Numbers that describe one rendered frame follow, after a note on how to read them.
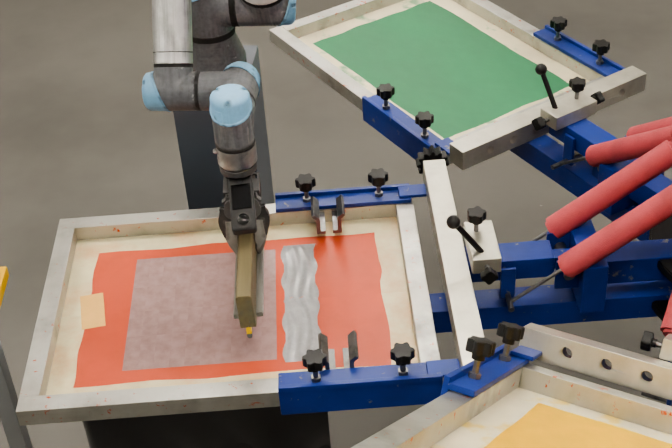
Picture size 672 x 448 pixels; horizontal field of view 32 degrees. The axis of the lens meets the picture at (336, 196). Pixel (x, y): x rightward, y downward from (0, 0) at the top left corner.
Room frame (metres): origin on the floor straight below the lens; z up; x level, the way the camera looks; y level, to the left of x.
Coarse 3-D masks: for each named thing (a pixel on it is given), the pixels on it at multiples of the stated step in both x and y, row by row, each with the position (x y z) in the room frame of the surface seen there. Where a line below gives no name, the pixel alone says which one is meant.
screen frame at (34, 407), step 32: (64, 224) 2.08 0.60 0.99; (96, 224) 2.07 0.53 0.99; (128, 224) 2.07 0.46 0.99; (160, 224) 2.07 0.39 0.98; (192, 224) 2.07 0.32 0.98; (288, 224) 2.07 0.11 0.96; (416, 224) 2.00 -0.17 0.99; (64, 256) 1.97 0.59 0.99; (416, 256) 1.89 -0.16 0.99; (64, 288) 1.88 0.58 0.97; (416, 288) 1.79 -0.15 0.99; (416, 320) 1.69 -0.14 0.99; (32, 352) 1.68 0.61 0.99; (32, 384) 1.59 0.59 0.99; (192, 384) 1.56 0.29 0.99; (224, 384) 1.55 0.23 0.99; (256, 384) 1.55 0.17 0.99; (32, 416) 1.52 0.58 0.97; (64, 416) 1.52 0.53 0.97; (96, 416) 1.52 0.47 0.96; (128, 416) 1.52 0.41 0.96
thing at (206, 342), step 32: (128, 320) 1.79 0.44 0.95; (160, 320) 1.78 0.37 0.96; (192, 320) 1.78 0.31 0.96; (224, 320) 1.77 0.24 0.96; (320, 320) 1.75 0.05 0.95; (352, 320) 1.74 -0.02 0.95; (384, 320) 1.74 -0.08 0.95; (96, 352) 1.70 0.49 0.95; (128, 352) 1.69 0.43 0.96; (160, 352) 1.69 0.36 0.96; (192, 352) 1.68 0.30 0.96; (224, 352) 1.68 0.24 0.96; (256, 352) 1.67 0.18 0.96; (384, 352) 1.65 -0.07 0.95; (96, 384) 1.61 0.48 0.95
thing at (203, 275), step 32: (128, 256) 2.00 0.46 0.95; (160, 256) 1.99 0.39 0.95; (192, 256) 1.98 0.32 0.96; (224, 256) 1.97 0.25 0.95; (320, 256) 1.95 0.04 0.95; (352, 256) 1.95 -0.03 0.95; (96, 288) 1.90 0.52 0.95; (128, 288) 1.89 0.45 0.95; (160, 288) 1.88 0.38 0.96; (192, 288) 1.88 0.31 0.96; (224, 288) 1.87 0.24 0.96; (320, 288) 1.85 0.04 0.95; (352, 288) 1.84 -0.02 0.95
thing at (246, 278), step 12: (240, 240) 1.79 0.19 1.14; (252, 240) 1.79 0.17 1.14; (240, 252) 1.75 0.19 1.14; (252, 252) 1.75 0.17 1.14; (240, 264) 1.71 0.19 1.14; (252, 264) 1.72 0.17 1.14; (240, 276) 1.68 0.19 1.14; (252, 276) 1.68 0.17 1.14; (240, 288) 1.64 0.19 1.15; (252, 288) 1.65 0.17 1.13; (240, 300) 1.62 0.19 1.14; (252, 300) 1.62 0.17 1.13; (240, 312) 1.62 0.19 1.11; (252, 312) 1.62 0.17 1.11; (240, 324) 1.62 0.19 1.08; (252, 324) 1.62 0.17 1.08
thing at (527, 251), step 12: (540, 240) 1.85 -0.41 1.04; (504, 252) 1.82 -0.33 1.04; (516, 252) 1.82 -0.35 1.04; (528, 252) 1.82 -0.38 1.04; (540, 252) 1.81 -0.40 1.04; (552, 252) 1.81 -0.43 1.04; (468, 264) 1.80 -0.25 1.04; (504, 264) 1.79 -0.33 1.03; (516, 264) 1.79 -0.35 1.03; (528, 264) 1.79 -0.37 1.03; (540, 264) 1.79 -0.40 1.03; (552, 264) 1.79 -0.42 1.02; (480, 276) 1.79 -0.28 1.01; (516, 276) 1.79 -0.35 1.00; (528, 276) 1.79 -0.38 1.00; (540, 276) 1.79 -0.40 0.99
